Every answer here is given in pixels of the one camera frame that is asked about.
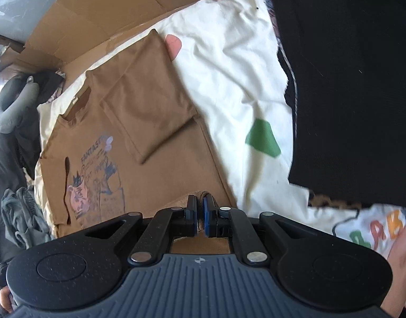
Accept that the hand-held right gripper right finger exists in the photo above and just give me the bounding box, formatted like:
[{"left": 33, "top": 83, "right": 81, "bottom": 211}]
[{"left": 203, "top": 195, "right": 332, "bottom": 266}]

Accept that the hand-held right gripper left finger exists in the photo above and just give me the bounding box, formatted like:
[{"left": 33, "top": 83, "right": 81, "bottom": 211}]
[{"left": 85, "top": 195, "right": 198, "bottom": 266}]

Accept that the brown printed t-shirt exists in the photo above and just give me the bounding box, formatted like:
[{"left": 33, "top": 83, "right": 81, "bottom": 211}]
[{"left": 37, "top": 28, "right": 238, "bottom": 255}]

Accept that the pile of black clothes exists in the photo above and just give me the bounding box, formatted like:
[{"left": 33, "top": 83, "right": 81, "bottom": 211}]
[{"left": 0, "top": 70, "right": 66, "bottom": 186}]

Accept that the folded black clothes stack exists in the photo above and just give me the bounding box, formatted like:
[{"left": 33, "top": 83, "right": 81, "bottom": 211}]
[{"left": 261, "top": 0, "right": 406, "bottom": 211}]

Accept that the grey-blue crumpled garment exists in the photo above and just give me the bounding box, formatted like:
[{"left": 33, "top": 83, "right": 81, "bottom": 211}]
[{"left": 1, "top": 187, "right": 54, "bottom": 249}]

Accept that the cream bear print bedsheet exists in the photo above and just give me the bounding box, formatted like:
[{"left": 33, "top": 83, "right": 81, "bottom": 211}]
[{"left": 34, "top": 0, "right": 406, "bottom": 262}]

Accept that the grey neck pillow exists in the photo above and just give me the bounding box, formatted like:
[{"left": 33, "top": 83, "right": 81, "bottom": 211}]
[{"left": 0, "top": 76, "right": 39, "bottom": 133}]

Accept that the flattened brown cardboard box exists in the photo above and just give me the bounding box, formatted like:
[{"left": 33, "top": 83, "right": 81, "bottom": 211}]
[{"left": 0, "top": 0, "right": 265, "bottom": 83}]

